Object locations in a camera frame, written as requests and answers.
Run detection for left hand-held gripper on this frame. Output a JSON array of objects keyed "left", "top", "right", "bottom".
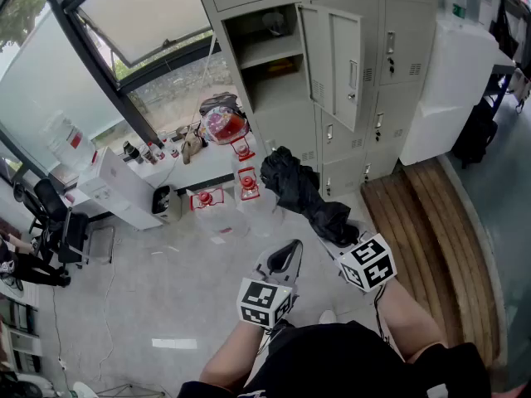
[{"left": 236, "top": 240, "right": 304, "bottom": 330}]

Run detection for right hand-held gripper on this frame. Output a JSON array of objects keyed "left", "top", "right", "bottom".
[{"left": 318, "top": 221, "right": 398, "bottom": 294}]

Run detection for grey metal locker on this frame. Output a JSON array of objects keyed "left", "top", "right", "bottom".
[{"left": 190, "top": 0, "right": 441, "bottom": 201}]

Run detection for person's right forearm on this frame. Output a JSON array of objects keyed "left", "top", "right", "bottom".
[{"left": 375, "top": 279, "right": 447, "bottom": 362}]

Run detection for person's left forearm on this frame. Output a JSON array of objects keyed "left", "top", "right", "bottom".
[{"left": 198, "top": 319, "right": 270, "bottom": 389}]

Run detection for grey locker door with latch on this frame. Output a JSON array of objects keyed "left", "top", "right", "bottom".
[{"left": 295, "top": 2, "right": 366, "bottom": 133}]

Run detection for person's black clothing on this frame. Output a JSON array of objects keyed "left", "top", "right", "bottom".
[{"left": 178, "top": 320, "right": 494, "bottom": 398}]

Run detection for grey waste bin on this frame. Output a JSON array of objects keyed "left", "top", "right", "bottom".
[{"left": 151, "top": 184, "right": 183, "bottom": 224}]

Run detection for pink patterned backpack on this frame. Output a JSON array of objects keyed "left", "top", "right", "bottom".
[{"left": 197, "top": 105, "right": 251, "bottom": 145}]

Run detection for brown cloth bag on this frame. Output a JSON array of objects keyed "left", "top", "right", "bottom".
[{"left": 181, "top": 125, "right": 208, "bottom": 165}]

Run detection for white bottles with red labels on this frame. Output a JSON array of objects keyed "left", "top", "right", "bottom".
[{"left": 140, "top": 141, "right": 180, "bottom": 165}]

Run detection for black backpack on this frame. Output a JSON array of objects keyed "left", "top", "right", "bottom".
[{"left": 451, "top": 97, "right": 499, "bottom": 169}]

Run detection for black bag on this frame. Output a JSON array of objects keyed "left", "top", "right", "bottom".
[{"left": 199, "top": 92, "right": 242, "bottom": 115}]

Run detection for white carton box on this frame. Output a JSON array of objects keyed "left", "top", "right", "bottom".
[{"left": 77, "top": 146, "right": 163, "bottom": 231}]

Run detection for black drink bottle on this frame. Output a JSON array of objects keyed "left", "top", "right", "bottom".
[{"left": 122, "top": 140, "right": 144, "bottom": 165}]

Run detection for black office chair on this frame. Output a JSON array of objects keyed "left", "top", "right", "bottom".
[{"left": 32, "top": 178, "right": 90, "bottom": 269}]

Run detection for clear water jugs red label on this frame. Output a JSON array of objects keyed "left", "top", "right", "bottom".
[{"left": 39, "top": 112, "right": 99, "bottom": 173}]

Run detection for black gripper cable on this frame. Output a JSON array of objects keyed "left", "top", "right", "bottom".
[{"left": 373, "top": 284, "right": 393, "bottom": 347}]

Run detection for white floor cable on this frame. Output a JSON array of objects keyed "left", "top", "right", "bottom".
[{"left": 97, "top": 259, "right": 118, "bottom": 381}]

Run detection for white window cord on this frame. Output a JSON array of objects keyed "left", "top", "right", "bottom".
[{"left": 157, "top": 35, "right": 217, "bottom": 190}]

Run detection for black window frame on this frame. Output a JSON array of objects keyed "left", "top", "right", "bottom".
[{"left": 0, "top": 0, "right": 246, "bottom": 190}]

